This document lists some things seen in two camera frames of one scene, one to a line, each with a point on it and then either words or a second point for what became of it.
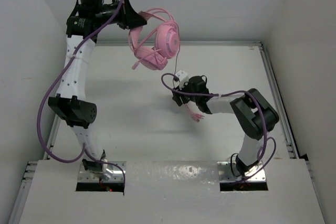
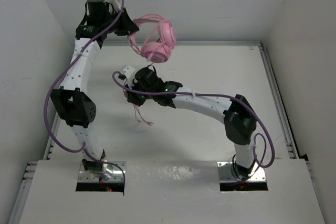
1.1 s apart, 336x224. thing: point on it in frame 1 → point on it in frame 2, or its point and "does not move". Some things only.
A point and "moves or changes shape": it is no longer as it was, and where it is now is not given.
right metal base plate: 226,174 does not move
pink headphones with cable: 156,40 moves or changes shape
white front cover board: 172,192 does not move
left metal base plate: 85,176 does not move
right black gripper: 177,97 → 132,97
